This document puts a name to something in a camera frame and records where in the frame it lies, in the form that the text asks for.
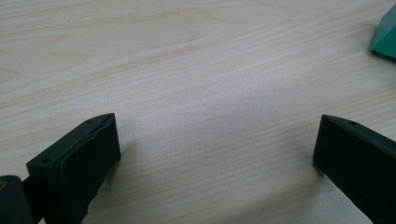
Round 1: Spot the green building block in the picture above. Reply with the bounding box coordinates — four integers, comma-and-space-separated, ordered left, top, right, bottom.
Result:
371, 4, 396, 60

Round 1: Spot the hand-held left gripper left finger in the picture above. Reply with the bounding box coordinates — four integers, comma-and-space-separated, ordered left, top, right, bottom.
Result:
26, 112, 121, 224

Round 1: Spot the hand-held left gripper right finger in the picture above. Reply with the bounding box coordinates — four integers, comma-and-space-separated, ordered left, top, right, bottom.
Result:
312, 114, 396, 224

